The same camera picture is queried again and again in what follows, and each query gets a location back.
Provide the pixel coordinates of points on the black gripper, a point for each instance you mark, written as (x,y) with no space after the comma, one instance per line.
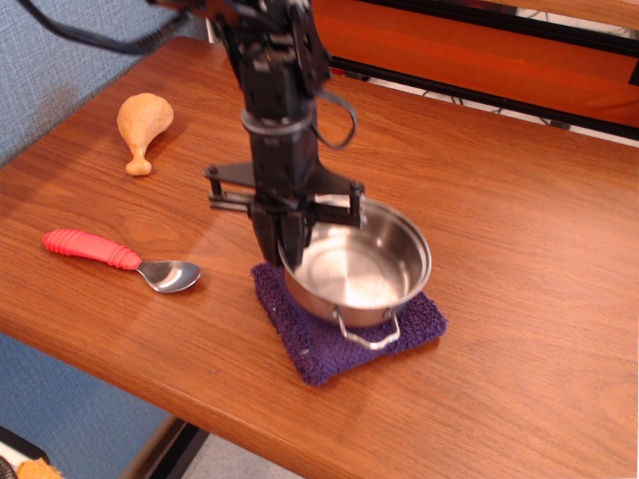
(285,178)

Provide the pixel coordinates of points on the small stainless steel pot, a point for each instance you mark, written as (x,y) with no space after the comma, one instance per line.
(361,278)

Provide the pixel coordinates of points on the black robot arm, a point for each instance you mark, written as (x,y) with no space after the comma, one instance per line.
(281,65)

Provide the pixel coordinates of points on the purple terry cloth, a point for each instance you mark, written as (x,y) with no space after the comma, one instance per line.
(317,348)

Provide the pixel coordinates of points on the toy chicken drumstick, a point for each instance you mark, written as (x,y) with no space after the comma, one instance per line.
(141,119)

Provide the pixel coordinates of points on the orange toy at corner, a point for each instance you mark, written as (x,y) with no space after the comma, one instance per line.
(37,469)

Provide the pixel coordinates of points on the red handled metal spoon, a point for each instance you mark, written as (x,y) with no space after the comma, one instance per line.
(165,276)

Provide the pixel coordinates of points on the orange panel with black frame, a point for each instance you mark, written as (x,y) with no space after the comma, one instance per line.
(540,58)

